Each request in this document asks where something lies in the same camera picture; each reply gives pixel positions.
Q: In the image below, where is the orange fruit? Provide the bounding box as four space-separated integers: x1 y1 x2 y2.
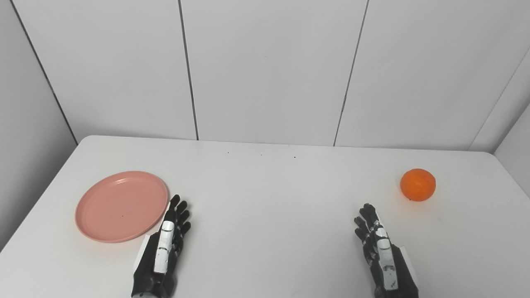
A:
400 168 436 202

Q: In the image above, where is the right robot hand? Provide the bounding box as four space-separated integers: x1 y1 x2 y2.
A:
354 203 419 298

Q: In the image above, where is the pink round plate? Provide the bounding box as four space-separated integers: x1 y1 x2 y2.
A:
75 171 169 243

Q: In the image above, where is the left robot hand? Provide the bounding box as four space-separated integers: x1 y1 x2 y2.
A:
131 194 192 298

